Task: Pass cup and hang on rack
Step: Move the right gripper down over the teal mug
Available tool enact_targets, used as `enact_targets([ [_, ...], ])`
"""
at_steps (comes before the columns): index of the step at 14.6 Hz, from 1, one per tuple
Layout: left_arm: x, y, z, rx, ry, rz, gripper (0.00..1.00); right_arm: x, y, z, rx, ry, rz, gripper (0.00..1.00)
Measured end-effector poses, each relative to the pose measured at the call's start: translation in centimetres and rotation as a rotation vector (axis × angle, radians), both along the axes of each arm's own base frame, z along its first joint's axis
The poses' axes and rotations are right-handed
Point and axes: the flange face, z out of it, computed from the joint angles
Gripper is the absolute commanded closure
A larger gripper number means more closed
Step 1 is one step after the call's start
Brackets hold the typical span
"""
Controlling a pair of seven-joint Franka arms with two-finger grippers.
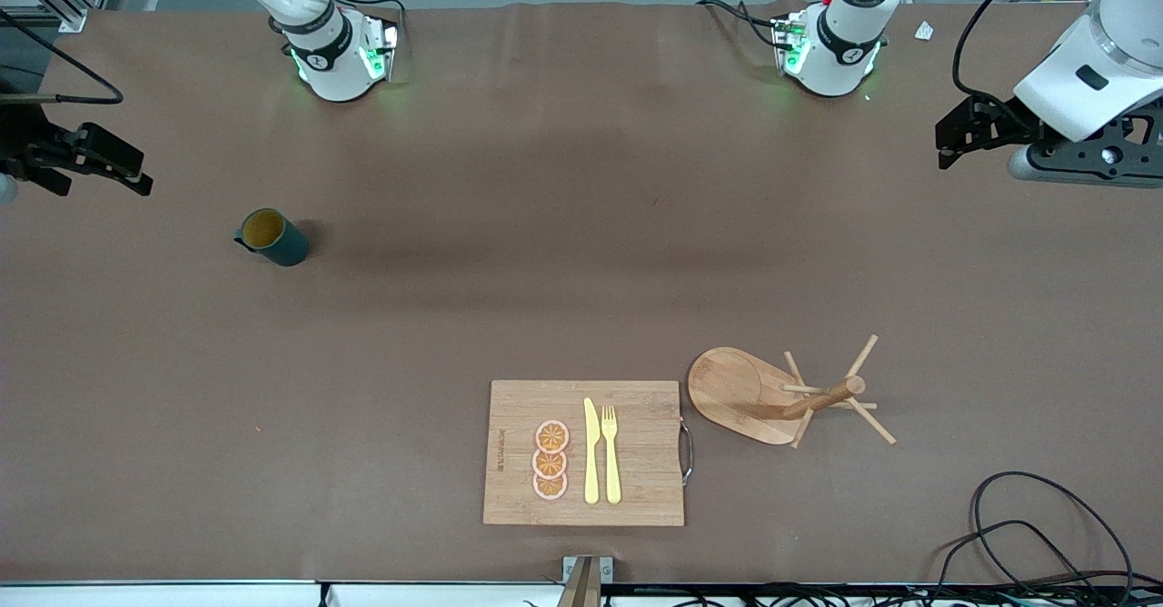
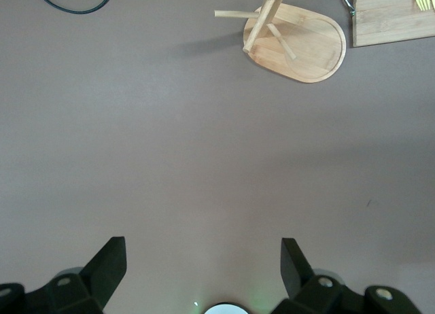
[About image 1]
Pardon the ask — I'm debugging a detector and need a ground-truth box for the dark green cup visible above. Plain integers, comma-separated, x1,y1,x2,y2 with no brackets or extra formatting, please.
234,208,311,268

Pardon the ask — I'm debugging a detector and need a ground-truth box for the wooden cup rack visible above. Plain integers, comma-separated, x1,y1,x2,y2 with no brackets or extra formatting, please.
687,334,898,450

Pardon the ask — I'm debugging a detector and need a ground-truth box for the brown table cover mat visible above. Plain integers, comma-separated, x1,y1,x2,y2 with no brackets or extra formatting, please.
0,0,1163,586

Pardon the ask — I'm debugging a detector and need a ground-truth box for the bamboo cutting board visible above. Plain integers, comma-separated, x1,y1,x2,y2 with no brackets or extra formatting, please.
482,380,695,527

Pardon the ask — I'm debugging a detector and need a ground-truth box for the yellow plastic fork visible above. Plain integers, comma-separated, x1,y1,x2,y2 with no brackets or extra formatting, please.
601,404,623,505

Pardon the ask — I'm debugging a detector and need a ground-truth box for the yellow plastic knife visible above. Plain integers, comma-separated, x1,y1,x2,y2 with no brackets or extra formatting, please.
583,397,601,505

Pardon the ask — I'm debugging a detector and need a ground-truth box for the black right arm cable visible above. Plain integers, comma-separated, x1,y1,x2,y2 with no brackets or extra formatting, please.
0,7,124,106

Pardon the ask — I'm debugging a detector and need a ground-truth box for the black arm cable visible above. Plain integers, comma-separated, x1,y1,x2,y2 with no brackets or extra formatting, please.
0,7,124,106
950,0,1084,108

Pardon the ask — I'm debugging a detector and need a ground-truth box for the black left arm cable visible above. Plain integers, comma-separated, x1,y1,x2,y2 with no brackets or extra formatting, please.
950,0,1084,108

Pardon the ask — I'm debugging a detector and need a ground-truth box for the black left base cable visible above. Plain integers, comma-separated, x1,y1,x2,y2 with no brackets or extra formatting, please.
695,0,784,50

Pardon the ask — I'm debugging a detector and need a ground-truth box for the black looped cable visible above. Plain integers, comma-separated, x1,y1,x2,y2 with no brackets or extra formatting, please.
970,471,1137,607
927,519,1096,607

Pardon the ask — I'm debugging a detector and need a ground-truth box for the metal bracket with wooden post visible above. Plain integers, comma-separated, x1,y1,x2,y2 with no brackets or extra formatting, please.
556,555,614,607

